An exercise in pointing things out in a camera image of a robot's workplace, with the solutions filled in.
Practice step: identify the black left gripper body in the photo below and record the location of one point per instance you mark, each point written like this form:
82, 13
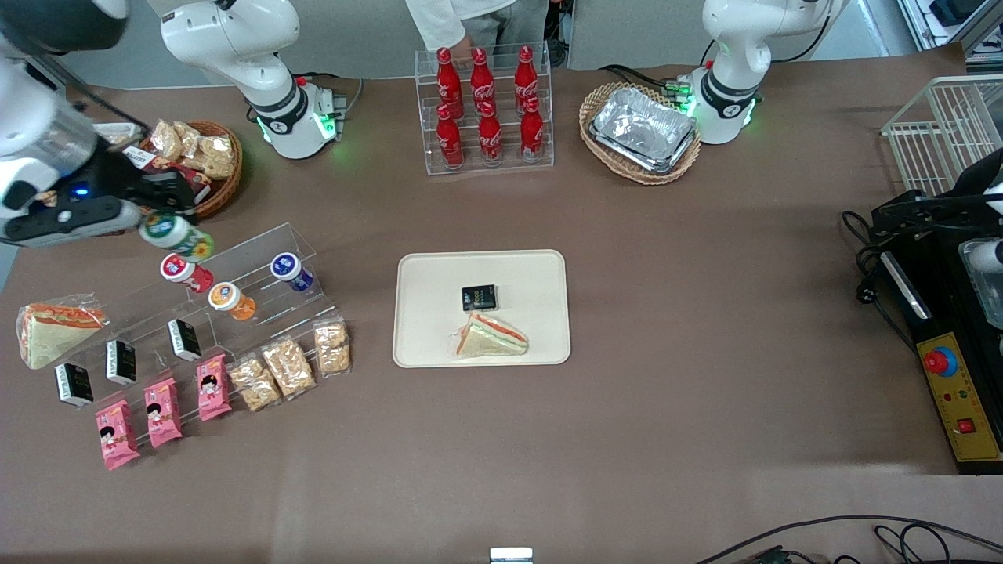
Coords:
974, 185

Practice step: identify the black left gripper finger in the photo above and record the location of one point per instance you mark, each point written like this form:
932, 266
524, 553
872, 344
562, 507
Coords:
913, 207

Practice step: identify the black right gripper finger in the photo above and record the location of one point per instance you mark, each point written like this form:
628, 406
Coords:
172, 194

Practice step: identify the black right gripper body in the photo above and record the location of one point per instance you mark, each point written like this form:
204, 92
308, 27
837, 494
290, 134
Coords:
117, 182

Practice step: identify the green lid gum bottle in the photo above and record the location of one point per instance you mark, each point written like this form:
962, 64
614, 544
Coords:
179, 237

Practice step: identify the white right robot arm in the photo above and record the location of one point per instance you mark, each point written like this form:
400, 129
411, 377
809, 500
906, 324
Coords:
235, 31

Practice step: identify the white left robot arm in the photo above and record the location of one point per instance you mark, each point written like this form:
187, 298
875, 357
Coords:
740, 47

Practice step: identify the white rectangular plastic tray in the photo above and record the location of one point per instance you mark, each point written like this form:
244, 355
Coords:
135, 129

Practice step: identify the red lid gum bottle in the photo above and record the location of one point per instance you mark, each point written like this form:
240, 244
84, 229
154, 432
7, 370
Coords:
185, 271

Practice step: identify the orange gum bottle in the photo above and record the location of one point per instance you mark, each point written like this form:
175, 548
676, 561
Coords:
230, 301

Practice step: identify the blue lid gum bottle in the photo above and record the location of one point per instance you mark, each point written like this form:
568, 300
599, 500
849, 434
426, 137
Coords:
291, 271

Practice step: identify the aluminium foil tray stack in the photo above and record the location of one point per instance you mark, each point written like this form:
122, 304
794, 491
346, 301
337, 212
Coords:
642, 125

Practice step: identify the beige serving tray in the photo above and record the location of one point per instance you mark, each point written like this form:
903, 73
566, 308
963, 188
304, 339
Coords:
439, 313

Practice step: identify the red cookie box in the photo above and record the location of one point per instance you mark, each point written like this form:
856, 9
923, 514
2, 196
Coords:
149, 160

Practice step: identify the round wicker basket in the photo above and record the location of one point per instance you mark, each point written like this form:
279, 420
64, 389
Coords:
227, 188

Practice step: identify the clear plastic container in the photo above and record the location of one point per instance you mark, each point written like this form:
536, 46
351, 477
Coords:
983, 294

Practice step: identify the small black box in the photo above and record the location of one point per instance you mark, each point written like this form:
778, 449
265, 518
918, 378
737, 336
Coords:
479, 298
121, 362
74, 385
185, 340

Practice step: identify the clear acrylic stepped display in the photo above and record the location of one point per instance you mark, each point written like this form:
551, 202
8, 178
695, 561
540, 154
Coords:
270, 309

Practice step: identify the red emergency stop button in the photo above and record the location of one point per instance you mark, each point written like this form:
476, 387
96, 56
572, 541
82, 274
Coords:
939, 361

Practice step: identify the wrapped triangle sandwich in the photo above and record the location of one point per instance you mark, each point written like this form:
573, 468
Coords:
51, 333
492, 337

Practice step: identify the pink snack pack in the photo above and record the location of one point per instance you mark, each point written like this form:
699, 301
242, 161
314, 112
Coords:
213, 388
163, 413
117, 435

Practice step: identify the black yellow control box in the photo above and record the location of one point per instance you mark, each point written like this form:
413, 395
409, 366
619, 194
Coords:
960, 407

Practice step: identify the red cola bottle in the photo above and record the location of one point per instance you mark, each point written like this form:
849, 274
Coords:
450, 141
490, 137
447, 74
531, 133
526, 72
481, 74

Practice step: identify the person in white sweater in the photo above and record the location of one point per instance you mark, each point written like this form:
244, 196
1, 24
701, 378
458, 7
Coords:
439, 19

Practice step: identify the oval wicker basket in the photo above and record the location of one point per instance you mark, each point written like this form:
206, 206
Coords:
599, 149

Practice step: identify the clear acrylic bottle rack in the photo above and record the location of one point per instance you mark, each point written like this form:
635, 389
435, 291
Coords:
509, 160

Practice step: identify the small white device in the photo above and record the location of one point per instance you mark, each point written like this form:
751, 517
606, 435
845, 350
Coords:
511, 555

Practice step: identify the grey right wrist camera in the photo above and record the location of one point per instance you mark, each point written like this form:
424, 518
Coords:
70, 221

